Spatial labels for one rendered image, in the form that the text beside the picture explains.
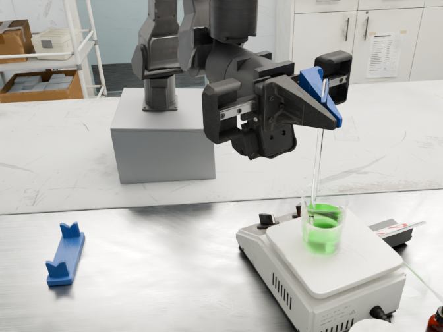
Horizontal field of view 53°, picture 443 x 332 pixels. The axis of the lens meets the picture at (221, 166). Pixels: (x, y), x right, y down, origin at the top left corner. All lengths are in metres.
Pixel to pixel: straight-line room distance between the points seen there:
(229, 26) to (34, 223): 0.45
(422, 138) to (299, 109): 0.58
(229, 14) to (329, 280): 0.31
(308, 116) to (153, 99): 0.42
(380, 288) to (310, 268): 0.08
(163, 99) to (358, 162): 0.38
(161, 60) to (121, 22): 2.71
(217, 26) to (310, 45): 2.45
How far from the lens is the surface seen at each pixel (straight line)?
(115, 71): 3.58
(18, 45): 2.68
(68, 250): 0.69
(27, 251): 0.73
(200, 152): 0.78
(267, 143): 0.51
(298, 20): 2.90
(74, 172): 0.89
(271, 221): 0.61
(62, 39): 2.58
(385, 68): 3.17
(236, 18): 0.52
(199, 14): 0.60
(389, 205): 0.77
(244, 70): 0.50
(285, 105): 0.46
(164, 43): 0.75
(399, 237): 0.68
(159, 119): 0.79
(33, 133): 1.08
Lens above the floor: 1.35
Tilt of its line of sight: 32 degrees down
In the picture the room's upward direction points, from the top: 2 degrees counter-clockwise
